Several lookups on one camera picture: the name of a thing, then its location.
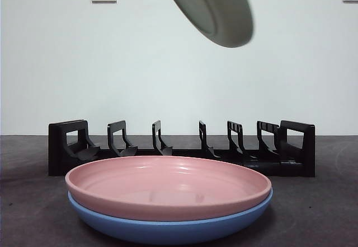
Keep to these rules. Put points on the black plastic dish rack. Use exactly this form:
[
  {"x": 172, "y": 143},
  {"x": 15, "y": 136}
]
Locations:
[{"x": 307, "y": 146}]

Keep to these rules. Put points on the blue plastic plate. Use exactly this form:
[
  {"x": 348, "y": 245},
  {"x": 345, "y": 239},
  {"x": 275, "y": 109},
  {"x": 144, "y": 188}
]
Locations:
[{"x": 167, "y": 228}]

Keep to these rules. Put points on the pink plastic plate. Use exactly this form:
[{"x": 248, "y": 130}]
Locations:
[{"x": 167, "y": 179}]

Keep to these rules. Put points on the green plastic plate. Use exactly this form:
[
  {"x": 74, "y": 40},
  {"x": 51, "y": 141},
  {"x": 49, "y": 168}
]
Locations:
[{"x": 218, "y": 14}]

